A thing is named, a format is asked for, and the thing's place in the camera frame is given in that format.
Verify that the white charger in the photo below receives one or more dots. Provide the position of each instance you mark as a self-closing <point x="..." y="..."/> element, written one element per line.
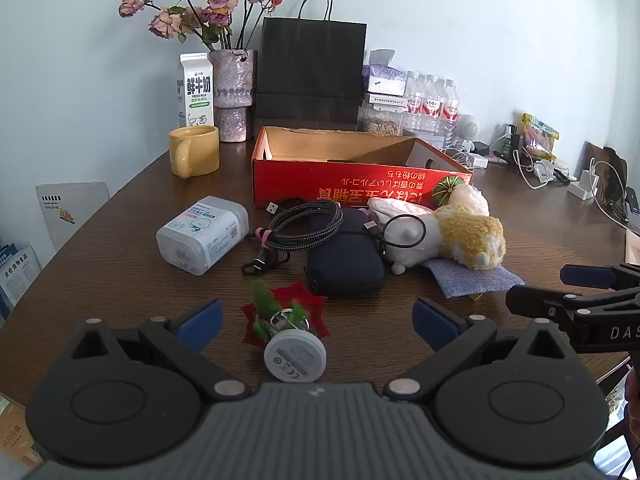
<point x="479" y="161"/>

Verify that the white yellow plush toy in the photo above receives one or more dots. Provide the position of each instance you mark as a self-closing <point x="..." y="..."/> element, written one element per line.
<point x="465" y="235"/>

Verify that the brown stand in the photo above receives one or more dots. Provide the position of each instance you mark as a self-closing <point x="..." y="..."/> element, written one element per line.
<point x="612" y="175"/>

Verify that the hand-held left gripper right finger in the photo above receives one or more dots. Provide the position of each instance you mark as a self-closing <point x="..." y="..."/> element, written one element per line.
<point x="435" y="322"/>

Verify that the blue-grey cloth pouch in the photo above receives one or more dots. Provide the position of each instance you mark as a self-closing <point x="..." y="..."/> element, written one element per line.
<point x="475" y="277"/>

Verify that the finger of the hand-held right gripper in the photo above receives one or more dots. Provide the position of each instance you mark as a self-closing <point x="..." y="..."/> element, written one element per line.
<point x="535" y="302"/>
<point x="587" y="275"/>

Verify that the white round speaker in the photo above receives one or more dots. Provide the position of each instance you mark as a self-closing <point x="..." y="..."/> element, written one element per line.
<point x="469" y="126"/>

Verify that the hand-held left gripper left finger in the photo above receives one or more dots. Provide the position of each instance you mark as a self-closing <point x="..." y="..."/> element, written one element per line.
<point x="200" y="322"/>

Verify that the brown carton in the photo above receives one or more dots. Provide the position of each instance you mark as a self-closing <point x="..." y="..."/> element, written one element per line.
<point x="15" y="435"/>

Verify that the clear plastic lidded box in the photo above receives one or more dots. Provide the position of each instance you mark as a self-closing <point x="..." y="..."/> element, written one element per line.
<point x="202" y="235"/>

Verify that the white charging dock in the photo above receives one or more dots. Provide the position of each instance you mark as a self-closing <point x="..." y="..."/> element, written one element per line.
<point x="582" y="185"/>

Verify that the red cardboard box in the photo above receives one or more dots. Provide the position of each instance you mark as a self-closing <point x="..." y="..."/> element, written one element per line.
<point x="320" y="182"/>

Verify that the purple tissue pack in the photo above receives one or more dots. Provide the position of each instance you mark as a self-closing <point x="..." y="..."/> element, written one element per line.
<point x="382" y="77"/>

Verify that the black paper bag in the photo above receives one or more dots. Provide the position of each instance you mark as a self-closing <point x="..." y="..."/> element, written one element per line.
<point x="310" y="70"/>

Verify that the person's right forearm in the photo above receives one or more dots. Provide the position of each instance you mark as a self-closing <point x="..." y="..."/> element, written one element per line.
<point x="634" y="410"/>

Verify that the dark blue zip pouch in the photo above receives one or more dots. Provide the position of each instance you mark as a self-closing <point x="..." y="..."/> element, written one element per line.
<point x="345" y="265"/>

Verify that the white earphones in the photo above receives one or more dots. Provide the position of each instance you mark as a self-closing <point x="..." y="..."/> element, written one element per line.
<point x="457" y="152"/>

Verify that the white paper sheet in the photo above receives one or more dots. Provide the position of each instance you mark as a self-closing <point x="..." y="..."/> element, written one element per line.
<point x="72" y="210"/>

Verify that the purple textured vase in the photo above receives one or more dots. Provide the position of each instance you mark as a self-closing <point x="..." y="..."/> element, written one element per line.
<point x="232" y="90"/>

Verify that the red green felt ornament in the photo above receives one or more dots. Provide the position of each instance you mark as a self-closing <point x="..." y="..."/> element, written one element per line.
<point x="305" y="305"/>

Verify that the small green bottle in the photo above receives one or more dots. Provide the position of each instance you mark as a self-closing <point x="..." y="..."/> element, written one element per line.
<point x="510" y="145"/>

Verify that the yellow snack packet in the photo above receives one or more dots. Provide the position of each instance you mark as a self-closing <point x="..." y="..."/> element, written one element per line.
<point x="539" y="137"/>

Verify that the yellow mug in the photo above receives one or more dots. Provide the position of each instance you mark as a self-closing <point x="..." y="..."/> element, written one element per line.
<point x="197" y="152"/>

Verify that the white milk carton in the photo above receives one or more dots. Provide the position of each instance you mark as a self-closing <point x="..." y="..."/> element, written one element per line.
<point x="195" y="90"/>

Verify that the black power adapter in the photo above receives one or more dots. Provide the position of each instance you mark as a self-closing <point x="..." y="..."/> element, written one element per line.
<point x="482" y="148"/>

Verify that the white round tag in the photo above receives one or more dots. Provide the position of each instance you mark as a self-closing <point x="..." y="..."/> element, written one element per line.
<point x="295" y="357"/>

